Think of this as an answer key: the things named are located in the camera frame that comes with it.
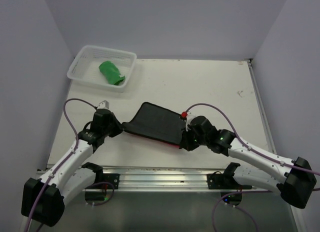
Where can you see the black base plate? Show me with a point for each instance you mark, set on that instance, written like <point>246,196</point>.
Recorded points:
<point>221,181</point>
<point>111,178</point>

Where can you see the green microfiber towel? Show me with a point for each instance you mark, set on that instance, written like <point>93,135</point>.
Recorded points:
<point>111,73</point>

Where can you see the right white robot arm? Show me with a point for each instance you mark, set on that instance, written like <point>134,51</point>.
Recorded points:
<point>292,179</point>

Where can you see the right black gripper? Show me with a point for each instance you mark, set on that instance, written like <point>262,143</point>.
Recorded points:
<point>185,143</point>

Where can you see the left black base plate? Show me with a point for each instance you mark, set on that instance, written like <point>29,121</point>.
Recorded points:
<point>111,178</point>

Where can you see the aluminium mounting rail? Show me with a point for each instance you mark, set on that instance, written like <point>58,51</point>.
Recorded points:
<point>161,179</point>

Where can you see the white plastic basket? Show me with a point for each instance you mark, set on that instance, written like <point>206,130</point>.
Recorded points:
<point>84,68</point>

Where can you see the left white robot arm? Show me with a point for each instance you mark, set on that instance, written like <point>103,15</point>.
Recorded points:
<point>45,199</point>

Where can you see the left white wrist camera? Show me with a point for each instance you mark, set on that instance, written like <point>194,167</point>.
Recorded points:
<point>103,105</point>

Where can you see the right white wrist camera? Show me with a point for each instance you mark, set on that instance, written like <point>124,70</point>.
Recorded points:
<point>187,117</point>

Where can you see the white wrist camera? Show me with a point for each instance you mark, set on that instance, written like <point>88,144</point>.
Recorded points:
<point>187,117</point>
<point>103,105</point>

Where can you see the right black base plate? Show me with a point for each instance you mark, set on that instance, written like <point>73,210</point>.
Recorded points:
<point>221,181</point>

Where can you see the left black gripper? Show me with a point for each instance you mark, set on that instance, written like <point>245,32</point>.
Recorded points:
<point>118,126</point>

